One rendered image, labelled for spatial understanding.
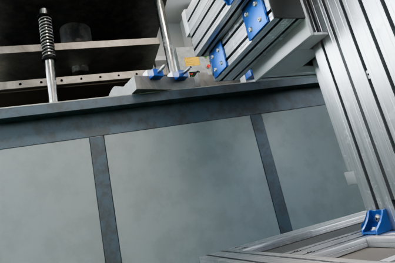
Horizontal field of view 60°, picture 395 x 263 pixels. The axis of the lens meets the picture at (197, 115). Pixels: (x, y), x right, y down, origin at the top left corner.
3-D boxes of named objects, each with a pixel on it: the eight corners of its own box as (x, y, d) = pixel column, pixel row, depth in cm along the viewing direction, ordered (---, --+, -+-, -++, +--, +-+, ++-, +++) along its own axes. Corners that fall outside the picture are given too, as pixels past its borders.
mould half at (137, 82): (197, 90, 136) (191, 64, 139) (136, 88, 121) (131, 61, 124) (146, 127, 175) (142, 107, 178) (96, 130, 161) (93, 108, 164)
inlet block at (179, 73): (197, 74, 127) (194, 60, 129) (186, 73, 125) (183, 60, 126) (180, 87, 138) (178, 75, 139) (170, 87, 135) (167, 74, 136)
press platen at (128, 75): (167, 74, 228) (166, 67, 230) (-20, 91, 195) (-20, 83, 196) (153, 110, 296) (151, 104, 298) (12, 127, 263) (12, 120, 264)
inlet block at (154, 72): (172, 72, 121) (169, 58, 123) (160, 71, 119) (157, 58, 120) (156, 87, 132) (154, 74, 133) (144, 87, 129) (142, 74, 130)
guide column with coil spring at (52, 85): (70, 216, 183) (47, 7, 216) (60, 219, 181) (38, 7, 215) (72, 217, 188) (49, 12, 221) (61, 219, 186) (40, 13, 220)
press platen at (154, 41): (160, 43, 238) (158, 37, 239) (-20, 54, 204) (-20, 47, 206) (148, 83, 302) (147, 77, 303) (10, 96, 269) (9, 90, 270)
